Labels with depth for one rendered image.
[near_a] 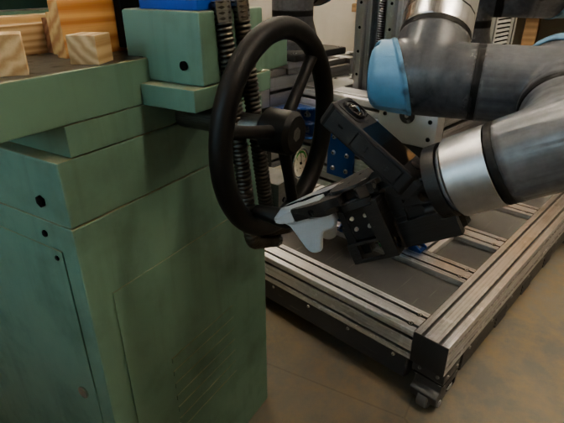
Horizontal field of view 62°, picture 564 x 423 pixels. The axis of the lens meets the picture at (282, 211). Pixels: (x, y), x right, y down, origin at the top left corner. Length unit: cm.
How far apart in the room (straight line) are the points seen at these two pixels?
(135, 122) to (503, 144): 47
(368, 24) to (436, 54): 85
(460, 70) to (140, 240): 49
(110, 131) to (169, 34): 15
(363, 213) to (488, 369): 110
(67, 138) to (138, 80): 13
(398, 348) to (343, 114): 89
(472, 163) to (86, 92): 44
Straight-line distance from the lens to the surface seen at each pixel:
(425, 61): 50
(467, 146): 43
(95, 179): 65
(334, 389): 137
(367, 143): 46
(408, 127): 102
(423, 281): 144
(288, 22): 61
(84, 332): 76
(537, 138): 41
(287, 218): 53
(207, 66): 63
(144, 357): 83
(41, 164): 64
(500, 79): 49
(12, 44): 60
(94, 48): 64
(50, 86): 60
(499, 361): 156
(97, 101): 64
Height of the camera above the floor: 99
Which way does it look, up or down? 26 degrees down
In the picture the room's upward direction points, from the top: straight up
